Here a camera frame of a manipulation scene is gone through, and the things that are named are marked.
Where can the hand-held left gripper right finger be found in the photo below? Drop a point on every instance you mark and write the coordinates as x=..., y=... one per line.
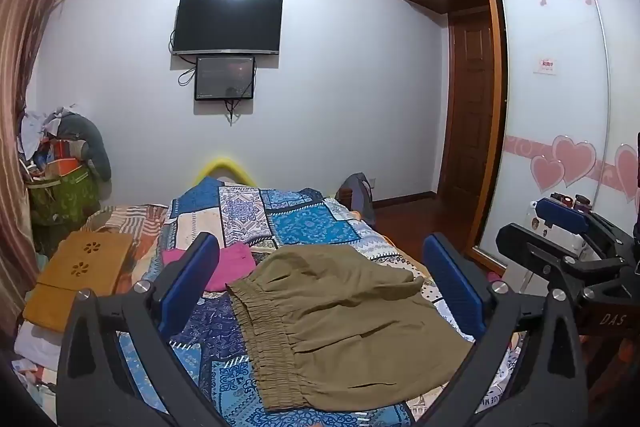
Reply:
x=450, y=279

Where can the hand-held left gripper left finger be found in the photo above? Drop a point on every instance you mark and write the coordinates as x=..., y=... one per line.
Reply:
x=194, y=279

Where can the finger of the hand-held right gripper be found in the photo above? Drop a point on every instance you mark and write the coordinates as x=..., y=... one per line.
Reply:
x=560, y=213
x=525, y=242

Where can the khaki pants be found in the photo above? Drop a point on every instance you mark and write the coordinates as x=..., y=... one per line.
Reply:
x=350, y=322

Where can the pink garment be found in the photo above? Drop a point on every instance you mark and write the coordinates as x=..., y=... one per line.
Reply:
x=230, y=267

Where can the striped orange bed sheet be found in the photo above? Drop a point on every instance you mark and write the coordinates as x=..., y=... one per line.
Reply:
x=125, y=219

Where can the wooden lap desk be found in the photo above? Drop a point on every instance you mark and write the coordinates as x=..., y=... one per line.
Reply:
x=82, y=277

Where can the white printed quilt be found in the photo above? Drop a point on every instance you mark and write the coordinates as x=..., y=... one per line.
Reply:
x=510, y=382

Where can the yellow bed footboard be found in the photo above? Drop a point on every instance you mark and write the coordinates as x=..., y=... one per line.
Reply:
x=225, y=164

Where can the blue patchwork blanket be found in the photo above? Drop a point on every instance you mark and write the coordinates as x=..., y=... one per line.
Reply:
x=300, y=219

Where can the grey backpack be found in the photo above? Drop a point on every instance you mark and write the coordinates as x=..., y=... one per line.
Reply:
x=361, y=192

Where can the brown wooden door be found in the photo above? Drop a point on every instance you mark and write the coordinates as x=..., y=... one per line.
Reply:
x=470, y=107

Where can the green fabric bag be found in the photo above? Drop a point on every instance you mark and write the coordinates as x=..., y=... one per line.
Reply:
x=62, y=197

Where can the white cloth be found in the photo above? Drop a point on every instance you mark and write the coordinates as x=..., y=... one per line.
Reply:
x=35, y=342

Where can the grey plush toy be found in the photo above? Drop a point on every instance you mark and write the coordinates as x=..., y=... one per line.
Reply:
x=90, y=137

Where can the small black monitor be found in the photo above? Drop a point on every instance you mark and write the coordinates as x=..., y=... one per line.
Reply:
x=225, y=78

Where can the pile of clothes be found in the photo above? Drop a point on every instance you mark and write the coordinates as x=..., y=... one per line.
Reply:
x=37, y=127

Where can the striped brown curtain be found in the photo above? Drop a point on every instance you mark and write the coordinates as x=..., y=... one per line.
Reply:
x=20, y=57

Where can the wall-mounted black television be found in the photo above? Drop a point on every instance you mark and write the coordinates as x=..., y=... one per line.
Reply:
x=227, y=24

